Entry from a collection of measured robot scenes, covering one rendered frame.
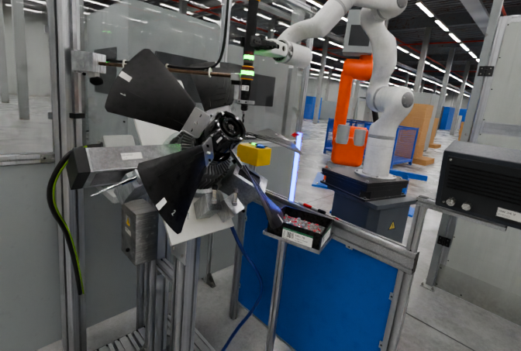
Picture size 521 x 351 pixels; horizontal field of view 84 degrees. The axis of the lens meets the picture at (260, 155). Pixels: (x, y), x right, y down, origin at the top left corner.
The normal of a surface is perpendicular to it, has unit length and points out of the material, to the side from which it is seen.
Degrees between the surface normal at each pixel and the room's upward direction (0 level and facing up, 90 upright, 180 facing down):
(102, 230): 90
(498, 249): 90
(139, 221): 90
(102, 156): 50
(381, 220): 90
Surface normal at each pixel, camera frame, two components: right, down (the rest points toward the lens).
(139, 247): 0.70, 0.21
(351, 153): -0.29, 0.16
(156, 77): 0.39, -0.01
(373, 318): -0.71, 0.07
